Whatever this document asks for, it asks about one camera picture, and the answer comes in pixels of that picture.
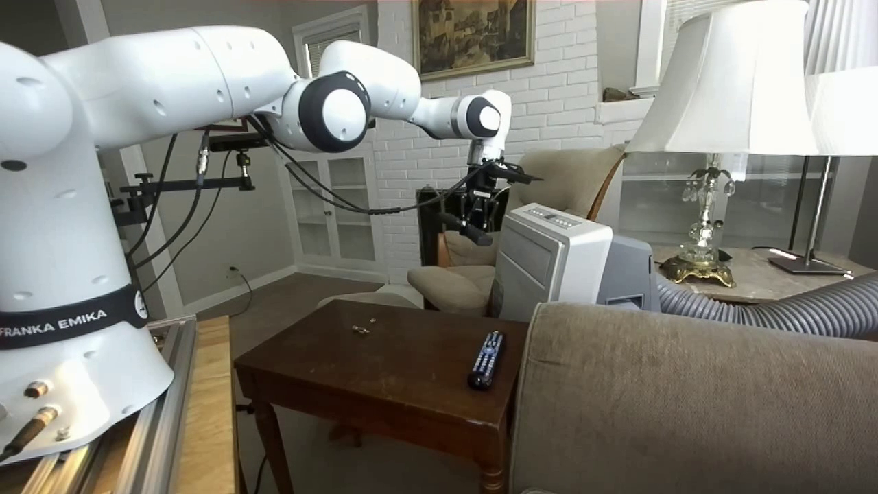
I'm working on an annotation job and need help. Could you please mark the aluminium extrusion rail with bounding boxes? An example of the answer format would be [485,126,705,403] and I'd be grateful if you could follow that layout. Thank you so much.
[0,316,201,494]

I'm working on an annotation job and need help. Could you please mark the gold framed painting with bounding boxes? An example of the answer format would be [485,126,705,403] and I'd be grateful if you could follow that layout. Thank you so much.
[408,0,539,86]

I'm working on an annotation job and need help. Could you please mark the beige armchair with wooden arms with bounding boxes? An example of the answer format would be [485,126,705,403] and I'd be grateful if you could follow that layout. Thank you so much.
[407,144,632,318]

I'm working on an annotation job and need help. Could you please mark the thin pole lamp white shade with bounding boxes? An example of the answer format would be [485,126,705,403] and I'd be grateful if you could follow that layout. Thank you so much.
[766,65,878,279]

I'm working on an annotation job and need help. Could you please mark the white portable air conditioner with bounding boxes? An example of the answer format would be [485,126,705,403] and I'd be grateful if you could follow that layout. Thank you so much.
[491,200,664,323]

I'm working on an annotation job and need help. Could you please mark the black fireplace screen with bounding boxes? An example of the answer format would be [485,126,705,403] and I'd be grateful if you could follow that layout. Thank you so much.
[415,183,507,268]

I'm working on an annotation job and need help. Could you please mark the grey corrugated exhaust hose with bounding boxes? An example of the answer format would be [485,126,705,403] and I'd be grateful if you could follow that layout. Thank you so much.
[653,273,878,342]

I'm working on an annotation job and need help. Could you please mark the beige fabric sofa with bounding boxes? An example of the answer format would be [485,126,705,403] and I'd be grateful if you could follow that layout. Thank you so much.
[506,300,878,494]

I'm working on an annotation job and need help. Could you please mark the white glass door cabinet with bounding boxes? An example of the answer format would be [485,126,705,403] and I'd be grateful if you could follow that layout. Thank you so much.
[273,148,381,274]

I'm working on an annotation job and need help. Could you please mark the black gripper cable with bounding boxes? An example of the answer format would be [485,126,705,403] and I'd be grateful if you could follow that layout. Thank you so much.
[262,134,473,219]

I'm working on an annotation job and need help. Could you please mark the wooden workbench with black legs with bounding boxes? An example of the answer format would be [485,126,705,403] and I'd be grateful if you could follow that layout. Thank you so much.
[168,312,242,494]

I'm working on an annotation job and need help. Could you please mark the black wall outlet cord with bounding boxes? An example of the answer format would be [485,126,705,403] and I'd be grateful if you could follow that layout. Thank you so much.
[225,264,262,318]

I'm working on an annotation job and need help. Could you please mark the white window blinds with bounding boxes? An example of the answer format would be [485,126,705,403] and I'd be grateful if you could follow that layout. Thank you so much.
[803,0,878,78]

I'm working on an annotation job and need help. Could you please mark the crystal table lamp white shade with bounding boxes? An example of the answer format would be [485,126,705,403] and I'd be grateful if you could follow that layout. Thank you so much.
[626,0,821,292]

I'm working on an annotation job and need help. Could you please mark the stone top side table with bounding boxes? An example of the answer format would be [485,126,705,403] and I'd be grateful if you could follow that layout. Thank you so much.
[653,242,878,308]

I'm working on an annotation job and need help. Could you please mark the white framed window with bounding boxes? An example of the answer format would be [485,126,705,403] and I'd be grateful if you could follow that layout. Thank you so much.
[292,6,380,79]

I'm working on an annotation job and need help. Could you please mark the black camera on boom stand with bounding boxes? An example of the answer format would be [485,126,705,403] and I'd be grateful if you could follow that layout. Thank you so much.
[100,122,277,229]

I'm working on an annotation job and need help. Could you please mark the black hanging cable loop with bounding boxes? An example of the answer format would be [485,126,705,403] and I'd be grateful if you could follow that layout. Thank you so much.
[123,128,234,297]

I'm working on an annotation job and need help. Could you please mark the dark brown wooden table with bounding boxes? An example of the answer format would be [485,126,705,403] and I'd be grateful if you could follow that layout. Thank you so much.
[231,300,533,494]

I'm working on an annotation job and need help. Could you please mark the black remote with coloured buttons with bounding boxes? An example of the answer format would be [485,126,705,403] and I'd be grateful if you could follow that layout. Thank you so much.
[467,327,507,392]

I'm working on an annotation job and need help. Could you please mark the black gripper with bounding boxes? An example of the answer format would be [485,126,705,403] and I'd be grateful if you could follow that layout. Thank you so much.
[454,176,513,237]

